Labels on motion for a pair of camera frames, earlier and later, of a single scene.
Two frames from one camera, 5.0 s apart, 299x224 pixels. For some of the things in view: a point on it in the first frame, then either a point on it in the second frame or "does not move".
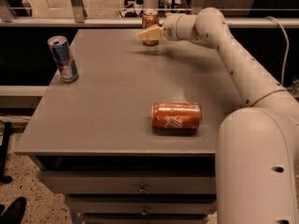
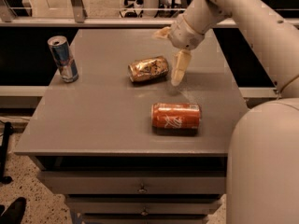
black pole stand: (4, 152) does not move
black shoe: (14, 213) does not move
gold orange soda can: (149, 18) → (148, 68)
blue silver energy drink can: (59, 49) does not move
